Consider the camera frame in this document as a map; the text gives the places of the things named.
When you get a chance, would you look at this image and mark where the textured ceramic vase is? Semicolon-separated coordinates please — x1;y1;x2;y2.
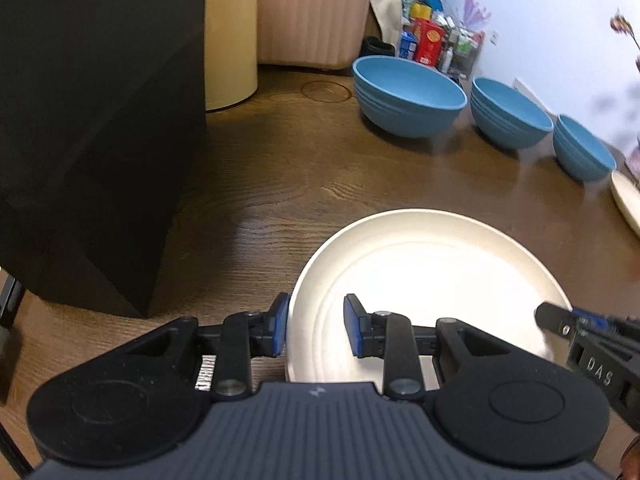
625;135;640;181

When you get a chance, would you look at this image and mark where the person's right hand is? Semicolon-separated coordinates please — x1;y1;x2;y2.
620;435;640;480

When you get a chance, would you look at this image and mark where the beige cloth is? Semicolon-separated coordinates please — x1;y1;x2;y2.
370;0;403;46

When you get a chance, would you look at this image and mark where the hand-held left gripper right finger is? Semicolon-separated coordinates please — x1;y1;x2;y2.
343;294;546;403

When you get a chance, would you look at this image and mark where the brown rubber band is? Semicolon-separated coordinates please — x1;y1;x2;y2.
301;80;351;103

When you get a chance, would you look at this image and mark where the black cylinder cup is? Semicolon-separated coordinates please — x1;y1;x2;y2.
361;36;396;58

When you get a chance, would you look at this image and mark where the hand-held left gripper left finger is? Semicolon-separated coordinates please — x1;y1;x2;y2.
107;293;290;403

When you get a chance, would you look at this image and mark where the cream plate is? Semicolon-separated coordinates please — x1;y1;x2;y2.
285;208;573;383
609;170;640;238

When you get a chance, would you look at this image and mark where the dried rose bouquet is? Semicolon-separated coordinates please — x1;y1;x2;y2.
610;7;640;76

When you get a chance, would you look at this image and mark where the pink suitcase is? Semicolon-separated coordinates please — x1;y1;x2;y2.
256;0;376;68

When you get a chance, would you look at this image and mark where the blue carton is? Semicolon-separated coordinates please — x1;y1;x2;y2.
398;30;418;61

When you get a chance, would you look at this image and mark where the blue bowl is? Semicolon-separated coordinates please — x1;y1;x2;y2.
352;56;468;138
470;76;554;150
552;114;617;182

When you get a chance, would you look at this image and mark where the red gift box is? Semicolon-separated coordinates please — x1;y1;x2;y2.
412;18;446;66

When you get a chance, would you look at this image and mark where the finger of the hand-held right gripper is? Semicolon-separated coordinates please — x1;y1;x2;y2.
535;301;640;345

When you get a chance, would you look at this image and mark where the purple wall decoration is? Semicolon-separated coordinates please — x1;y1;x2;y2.
462;0;493;31

